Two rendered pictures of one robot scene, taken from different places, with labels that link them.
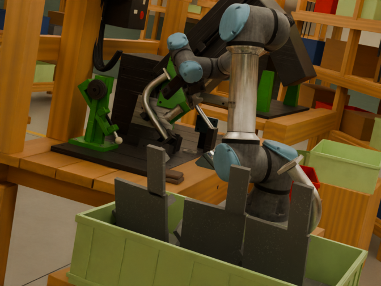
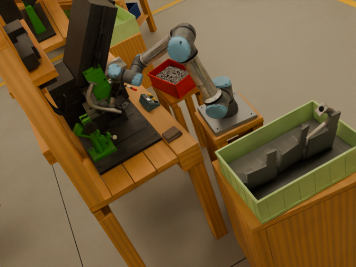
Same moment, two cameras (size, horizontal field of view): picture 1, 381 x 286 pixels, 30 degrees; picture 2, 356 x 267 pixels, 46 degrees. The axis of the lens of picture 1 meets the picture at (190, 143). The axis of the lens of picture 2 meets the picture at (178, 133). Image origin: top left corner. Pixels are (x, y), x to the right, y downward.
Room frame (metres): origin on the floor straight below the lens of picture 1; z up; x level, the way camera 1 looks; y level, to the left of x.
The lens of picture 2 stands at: (0.73, 1.04, 2.46)
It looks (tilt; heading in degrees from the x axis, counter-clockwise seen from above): 40 degrees down; 327
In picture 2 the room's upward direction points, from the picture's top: 21 degrees counter-clockwise
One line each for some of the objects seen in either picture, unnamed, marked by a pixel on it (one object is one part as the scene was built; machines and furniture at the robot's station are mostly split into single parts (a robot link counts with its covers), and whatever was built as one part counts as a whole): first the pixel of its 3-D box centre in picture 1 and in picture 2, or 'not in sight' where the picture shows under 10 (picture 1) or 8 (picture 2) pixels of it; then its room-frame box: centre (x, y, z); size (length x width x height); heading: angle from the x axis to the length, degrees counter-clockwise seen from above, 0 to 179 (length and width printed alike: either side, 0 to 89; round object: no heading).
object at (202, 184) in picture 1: (218, 175); (140, 101); (2.89, -0.14, 0.82); 1.50 x 0.14 x 0.15; 162
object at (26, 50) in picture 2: not in sight; (28, 56); (2.77, 0.42, 1.59); 0.15 x 0.07 x 0.07; 162
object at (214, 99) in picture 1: (197, 96); (98, 76); (3.02, 0.01, 1.11); 0.39 x 0.16 x 0.03; 72
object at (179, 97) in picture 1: (179, 83); (96, 80); (2.89, 0.09, 1.17); 0.13 x 0.12 x 0.20; 162
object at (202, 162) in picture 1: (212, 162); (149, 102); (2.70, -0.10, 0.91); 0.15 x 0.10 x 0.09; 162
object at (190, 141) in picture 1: (160, 144); (101, 113); (2.98, 0.13, 0.89); 1.10 x 0.42 x 0.02; 162
